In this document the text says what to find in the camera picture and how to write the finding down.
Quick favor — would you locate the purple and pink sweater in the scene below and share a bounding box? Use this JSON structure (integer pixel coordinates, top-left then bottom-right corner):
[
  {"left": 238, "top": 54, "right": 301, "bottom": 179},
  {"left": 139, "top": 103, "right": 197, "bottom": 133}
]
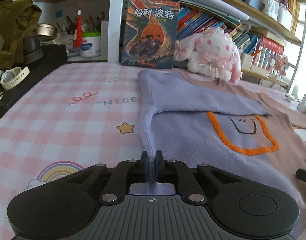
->
[{"left": 138, "top": 70, "right": 306, "bottom": 223}]

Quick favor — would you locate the white charger plug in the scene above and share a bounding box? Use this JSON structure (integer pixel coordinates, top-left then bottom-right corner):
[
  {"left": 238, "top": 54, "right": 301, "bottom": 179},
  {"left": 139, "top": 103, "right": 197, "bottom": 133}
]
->
[{"left": 297, "top": 94, "right": 306, "bottom": 114}]

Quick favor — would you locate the white pink plush bunny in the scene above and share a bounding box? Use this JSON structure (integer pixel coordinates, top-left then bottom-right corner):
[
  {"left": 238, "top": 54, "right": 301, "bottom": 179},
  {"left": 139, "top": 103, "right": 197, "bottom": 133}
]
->
[{"left": 174, "top": 27, "right": 242, "bottom": 83}]

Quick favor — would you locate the white pen cup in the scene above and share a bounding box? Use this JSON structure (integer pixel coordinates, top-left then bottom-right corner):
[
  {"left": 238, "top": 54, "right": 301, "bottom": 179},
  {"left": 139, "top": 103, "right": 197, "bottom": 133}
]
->
[{"left": 80, "top": 32, "right": 101, "bottom": 58}]

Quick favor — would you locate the red box of books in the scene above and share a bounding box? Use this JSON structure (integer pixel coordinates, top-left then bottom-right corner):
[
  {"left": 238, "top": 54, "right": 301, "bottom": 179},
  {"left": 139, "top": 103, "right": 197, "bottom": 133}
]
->
[{"left": 260, "top": 36, "right": 284, "bottom": 55}]

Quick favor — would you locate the Harry Potter book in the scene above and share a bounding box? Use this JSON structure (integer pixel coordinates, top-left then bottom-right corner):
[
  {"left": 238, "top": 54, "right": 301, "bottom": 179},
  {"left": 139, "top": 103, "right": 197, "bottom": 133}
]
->
[{"left": 120, "top": 0, "right": 180, "bottom": 69}]

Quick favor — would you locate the red tassel ornament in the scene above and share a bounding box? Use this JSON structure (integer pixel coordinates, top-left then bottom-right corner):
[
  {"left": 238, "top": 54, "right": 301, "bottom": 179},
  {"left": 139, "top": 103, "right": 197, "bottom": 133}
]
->
[{"left": 75, "top": 0, "right": 82, "bottom": 48}]

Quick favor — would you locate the white wooden bookshelf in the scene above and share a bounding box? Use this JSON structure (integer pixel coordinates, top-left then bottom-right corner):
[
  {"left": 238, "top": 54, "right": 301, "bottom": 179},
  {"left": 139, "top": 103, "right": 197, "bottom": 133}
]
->
[{"left": 30, "top": 0, "right": 306, "bottom": 93}]

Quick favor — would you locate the white wristwatch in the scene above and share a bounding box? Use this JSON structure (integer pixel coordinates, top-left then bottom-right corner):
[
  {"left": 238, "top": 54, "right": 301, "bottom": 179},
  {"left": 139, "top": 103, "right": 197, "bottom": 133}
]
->
[{"left": 0, "top": 67, "right": 30, "bottom": 90}]

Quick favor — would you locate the metal bowl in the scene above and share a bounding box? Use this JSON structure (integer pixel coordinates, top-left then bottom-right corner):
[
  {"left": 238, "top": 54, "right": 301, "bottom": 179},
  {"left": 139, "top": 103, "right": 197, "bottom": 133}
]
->
[{"left": 36, "top": 23, "right": 57, "bottom": 42}]

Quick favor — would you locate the white tablet device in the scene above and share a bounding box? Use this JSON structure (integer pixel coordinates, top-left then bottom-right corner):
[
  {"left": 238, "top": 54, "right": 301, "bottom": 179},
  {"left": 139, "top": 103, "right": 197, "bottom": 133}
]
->
[{"left": 176, "top": 0, "right": 249, "bottom": 23}]

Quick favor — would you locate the olive brown jacket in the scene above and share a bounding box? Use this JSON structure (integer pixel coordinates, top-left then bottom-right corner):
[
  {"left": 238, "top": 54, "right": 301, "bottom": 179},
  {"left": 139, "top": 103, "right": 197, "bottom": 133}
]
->
[{"left": 0, "top": 0, "right": 42, "bottom": 70}]

